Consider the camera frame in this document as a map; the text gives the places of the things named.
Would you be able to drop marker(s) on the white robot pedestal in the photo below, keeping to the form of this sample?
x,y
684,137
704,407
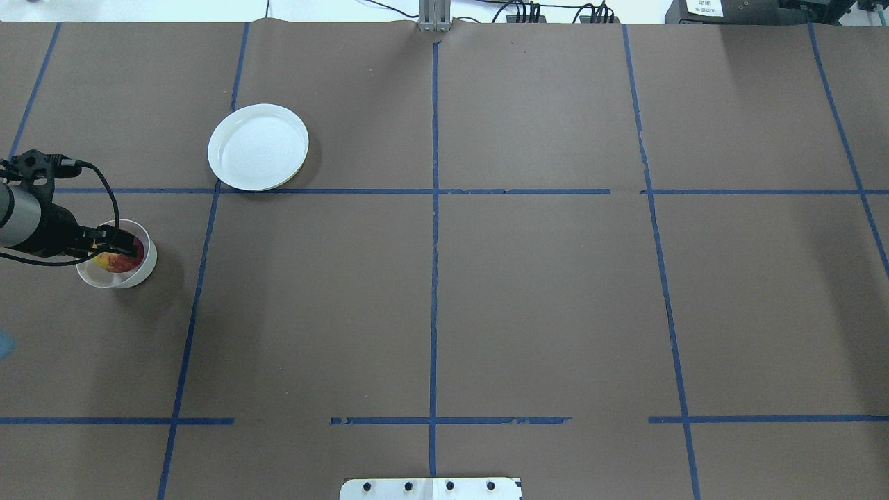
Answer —
x,y
432,488

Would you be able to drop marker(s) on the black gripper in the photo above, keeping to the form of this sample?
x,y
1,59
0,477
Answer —
x,y
57,232

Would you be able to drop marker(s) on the aluminium frame post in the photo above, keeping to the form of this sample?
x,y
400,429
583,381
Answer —
x,y
434,16

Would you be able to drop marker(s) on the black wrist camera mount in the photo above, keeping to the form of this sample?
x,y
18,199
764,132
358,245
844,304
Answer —
x,y
36,172

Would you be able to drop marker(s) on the brown paper table mat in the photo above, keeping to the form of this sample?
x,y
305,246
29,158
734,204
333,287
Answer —
x,y
616,262

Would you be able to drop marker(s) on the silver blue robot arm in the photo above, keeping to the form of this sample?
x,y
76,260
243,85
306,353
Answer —
x,y
21,213

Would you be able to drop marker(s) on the black box with label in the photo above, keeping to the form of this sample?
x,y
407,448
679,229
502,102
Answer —
x,y
755,13

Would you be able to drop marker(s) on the red yellow apple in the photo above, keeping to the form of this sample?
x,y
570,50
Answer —
x,y
119,263

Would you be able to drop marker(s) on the white plate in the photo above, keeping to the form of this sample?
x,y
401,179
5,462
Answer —
x,y
258,148

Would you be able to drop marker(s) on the white bowl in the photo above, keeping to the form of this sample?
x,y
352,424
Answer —
x,y
101,278

